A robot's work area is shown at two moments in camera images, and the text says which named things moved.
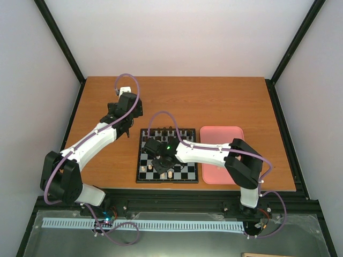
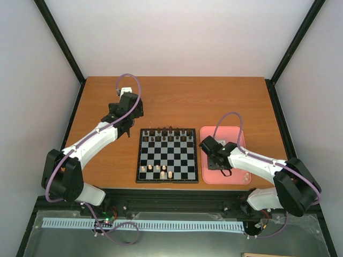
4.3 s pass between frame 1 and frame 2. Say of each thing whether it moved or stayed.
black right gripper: moved
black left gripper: stayed
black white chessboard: stayed
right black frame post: stayed
